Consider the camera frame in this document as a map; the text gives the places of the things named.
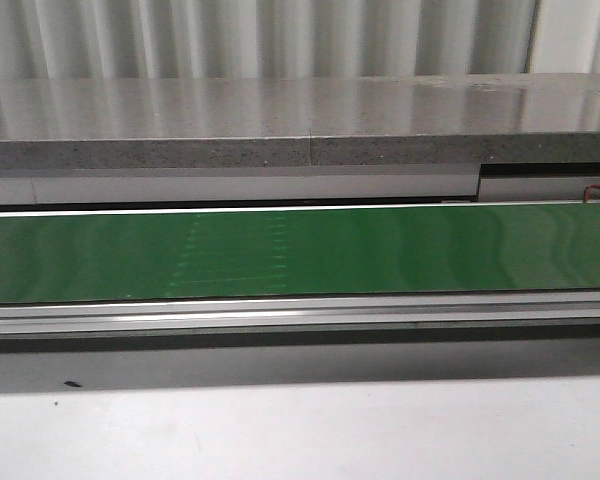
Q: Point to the grey stone countertop slab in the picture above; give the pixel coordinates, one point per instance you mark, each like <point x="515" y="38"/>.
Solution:
<point x="84" y="124"/>

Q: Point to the white panel under countertop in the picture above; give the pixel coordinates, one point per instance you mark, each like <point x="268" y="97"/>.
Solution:
<point x="338" y="184"/>

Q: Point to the green conveyor belt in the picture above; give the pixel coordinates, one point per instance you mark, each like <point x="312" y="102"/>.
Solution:
<point x="63" y="257"/>

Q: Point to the white corrugated curtain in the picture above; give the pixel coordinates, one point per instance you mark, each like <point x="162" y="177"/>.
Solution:
<point x="295" y="39"/>

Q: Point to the aluminium conveyor front rail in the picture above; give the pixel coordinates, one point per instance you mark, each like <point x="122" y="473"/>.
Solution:
<point x="411" y="315"/>

